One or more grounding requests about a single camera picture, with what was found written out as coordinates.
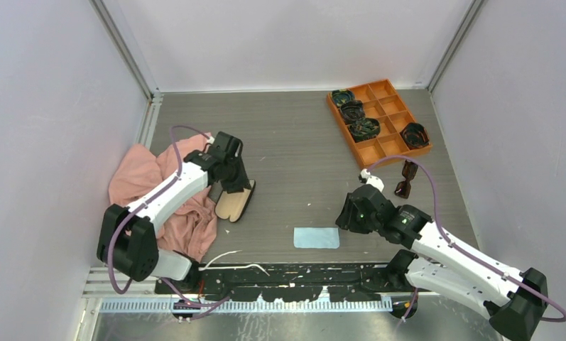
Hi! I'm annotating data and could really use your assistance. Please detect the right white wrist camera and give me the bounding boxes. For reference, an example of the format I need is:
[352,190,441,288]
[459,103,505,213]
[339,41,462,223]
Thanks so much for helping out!
[359,168,384,192]

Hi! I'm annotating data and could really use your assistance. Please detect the rolled dark belt top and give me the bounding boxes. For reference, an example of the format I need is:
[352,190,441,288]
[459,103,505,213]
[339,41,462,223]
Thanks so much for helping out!
[330,89,355,108]

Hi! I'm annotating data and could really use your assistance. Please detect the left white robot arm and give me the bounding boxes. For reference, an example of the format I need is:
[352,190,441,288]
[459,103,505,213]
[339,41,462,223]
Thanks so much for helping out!
[97,132,255,294]

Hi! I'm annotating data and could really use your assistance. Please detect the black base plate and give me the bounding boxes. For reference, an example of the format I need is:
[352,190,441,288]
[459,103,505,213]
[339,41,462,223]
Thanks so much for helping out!
[171,263,414,303]

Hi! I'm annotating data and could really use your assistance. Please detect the white loose wire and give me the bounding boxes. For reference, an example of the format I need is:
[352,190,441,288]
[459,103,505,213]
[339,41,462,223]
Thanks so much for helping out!
[200,249,271,277]

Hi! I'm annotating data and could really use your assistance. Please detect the rolled dark belt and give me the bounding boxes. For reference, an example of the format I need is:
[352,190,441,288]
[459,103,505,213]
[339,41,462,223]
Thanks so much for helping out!
[348,117,381,143]
[339,100,366,125]
[330,89,355,108]
[400,122,430,150]

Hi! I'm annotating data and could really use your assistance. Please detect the brown tortoise sunglasses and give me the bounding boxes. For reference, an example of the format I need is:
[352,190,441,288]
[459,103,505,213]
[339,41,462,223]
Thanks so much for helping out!
[394,161,418,199]

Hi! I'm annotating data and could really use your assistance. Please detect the rolled dark belt right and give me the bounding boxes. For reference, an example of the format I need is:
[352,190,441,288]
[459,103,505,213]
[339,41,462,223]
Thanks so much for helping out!
[400,122,430,150]

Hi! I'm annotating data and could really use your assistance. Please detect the pink cloth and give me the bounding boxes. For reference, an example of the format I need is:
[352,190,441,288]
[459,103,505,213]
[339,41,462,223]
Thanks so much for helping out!
[108,144,217,261]

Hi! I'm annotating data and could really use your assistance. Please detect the black glasses case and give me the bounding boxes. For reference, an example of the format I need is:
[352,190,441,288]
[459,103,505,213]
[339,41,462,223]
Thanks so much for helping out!
[214,179,256,223]

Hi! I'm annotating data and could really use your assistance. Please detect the orange compartment tray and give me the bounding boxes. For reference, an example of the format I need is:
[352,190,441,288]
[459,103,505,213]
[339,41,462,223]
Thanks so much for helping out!
[326,79,432,168]

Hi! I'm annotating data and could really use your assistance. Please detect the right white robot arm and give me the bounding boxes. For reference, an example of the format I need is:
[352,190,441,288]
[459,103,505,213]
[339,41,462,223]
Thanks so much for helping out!
[336,184,548,340]

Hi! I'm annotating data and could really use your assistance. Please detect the light blue cleaning cloth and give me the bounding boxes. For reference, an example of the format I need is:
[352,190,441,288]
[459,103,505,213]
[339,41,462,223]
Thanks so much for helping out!
[293,227,340,249]

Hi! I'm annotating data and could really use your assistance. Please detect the slotted cable duct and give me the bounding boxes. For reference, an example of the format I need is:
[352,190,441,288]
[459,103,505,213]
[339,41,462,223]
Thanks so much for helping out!
[99,297,393,313]

